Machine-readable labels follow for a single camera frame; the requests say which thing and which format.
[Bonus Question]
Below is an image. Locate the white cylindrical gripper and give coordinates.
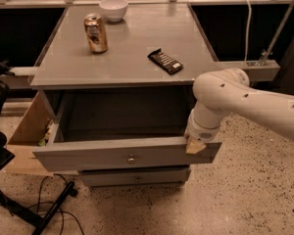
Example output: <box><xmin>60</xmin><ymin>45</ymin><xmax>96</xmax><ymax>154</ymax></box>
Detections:
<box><xmin>185</xmin><ymin>110</ymin><xmax>221</xmax><ymax>155</ymax></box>

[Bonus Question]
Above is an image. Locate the grey top drawer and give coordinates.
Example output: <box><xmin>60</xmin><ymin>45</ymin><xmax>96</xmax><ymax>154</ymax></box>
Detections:
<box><xmin>34</xmin><ymin>93</ymin><xmax>221</xmax><ymax>172</ymax></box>

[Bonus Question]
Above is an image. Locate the grey drawer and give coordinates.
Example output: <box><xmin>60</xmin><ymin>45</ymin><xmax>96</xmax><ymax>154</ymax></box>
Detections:
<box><xmin>79</xmin><ymin>165</ymin><xmax>190</xmax><ymax>187</ymax></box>
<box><xmin>34</xmin><ymin>93</ymin><xmax>221</xmax><ymax>172</ymax></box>

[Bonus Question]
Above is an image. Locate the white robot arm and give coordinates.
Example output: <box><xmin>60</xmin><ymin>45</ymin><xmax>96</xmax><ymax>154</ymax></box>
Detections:
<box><xmin>185</xmin><ymin>69</ymin><xmax>294</xmax><ymax>155</ymax></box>

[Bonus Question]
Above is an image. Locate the grey bottom drawer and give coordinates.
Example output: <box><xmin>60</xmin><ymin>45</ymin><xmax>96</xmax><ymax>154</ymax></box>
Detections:
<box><xmin>79</xmin><ymin>165</ymin><xmax>190</xmax><ymax>187</ymax></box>

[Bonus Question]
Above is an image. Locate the grey drawer cabinet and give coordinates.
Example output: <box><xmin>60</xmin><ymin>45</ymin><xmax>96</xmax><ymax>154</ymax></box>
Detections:
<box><xmin>29</xmin><ymin>2</ymin><xmax>220</xmax><ymax>188</ymax></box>

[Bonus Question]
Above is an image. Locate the dark chocolate bar wrapper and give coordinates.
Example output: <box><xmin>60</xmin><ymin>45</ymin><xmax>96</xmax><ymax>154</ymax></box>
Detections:
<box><xmin>148</xmin><ymin>49</ymin><xmax>183</xmax><ymax>75</ymax></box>

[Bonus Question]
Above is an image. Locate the gold soda can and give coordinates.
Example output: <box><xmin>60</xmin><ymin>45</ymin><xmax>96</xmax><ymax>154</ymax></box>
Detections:
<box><xmin>84</xmin><ymin>14</ymin><xmax>108</xmax><ymax>54</ymax></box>

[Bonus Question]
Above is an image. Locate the white ceramic bowl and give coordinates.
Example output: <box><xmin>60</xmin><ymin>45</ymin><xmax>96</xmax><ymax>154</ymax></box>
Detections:
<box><xmin>99</xmin><ymin>0</ymin><xmax>128</xmax><ymax>22</ymax></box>

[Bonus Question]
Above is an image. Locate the black stand base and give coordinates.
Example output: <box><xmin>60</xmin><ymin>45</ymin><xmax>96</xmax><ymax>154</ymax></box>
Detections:
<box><xmin>0</xmin><ymin>180</ymin><xmax>78</xmax><ymax>235</ymax></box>

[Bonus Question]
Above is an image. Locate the brown cardboard box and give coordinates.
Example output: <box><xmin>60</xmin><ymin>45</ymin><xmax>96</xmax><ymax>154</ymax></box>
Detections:
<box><xmin>5</xmin><ymin>93</ymin><xmax>77</xmax><ymax>176</ymax></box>

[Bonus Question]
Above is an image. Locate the white cable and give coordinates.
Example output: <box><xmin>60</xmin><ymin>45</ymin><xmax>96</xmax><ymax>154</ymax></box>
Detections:
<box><xmin>238</xmin><ymin>0</ymin><xmax>253</xmax><ymax>64</ymax></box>

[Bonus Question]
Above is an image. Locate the black floor cable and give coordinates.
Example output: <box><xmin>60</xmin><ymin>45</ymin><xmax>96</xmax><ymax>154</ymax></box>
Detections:
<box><xmin>24</xmin><ymin>174</ymin><xmax>85</xmax><ymax>235</ymax></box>

